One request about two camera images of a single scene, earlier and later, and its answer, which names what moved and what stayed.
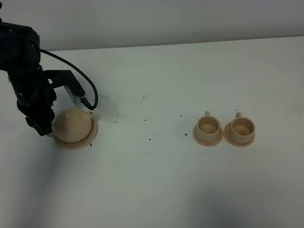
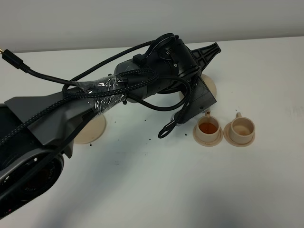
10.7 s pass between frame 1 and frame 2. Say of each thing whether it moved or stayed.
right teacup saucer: stayed
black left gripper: moved
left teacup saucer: stayed
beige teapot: moved
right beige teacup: stayed
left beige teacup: stayed
